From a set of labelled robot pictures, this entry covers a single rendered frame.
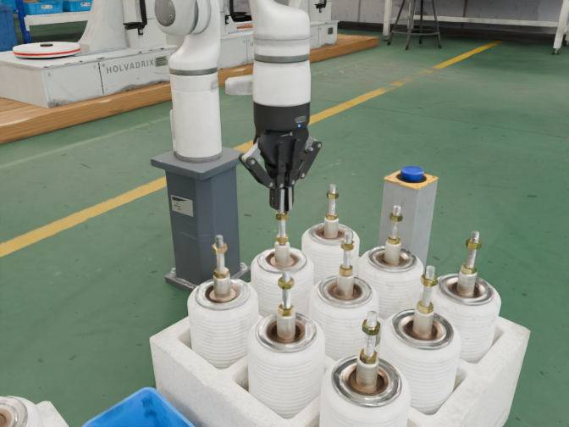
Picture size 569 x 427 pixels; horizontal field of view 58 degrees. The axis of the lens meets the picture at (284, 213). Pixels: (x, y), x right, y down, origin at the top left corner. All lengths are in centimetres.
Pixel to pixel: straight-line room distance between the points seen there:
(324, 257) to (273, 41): 36
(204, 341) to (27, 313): 58
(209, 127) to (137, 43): 196
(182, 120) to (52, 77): 159
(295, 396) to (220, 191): 53
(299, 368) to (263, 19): 41
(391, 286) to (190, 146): 49
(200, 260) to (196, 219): 10
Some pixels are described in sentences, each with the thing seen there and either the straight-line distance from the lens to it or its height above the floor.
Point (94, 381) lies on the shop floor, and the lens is 99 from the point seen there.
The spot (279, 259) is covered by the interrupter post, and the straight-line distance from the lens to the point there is 76.
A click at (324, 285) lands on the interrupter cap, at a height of 25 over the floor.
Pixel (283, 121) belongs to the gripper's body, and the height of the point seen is 48.
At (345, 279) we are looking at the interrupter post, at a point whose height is 28.
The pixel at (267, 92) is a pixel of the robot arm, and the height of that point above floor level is 51.
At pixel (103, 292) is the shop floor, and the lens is 121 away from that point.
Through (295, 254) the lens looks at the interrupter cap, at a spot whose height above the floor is 25.
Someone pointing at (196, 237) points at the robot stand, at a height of 14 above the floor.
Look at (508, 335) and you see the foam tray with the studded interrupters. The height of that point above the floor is 18.
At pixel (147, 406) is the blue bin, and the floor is 9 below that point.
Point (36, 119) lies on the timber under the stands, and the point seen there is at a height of 7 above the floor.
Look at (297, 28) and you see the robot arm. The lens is 64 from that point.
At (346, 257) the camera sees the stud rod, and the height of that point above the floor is 31.
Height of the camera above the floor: 65
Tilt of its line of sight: 26 degrees down
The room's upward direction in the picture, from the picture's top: straight up
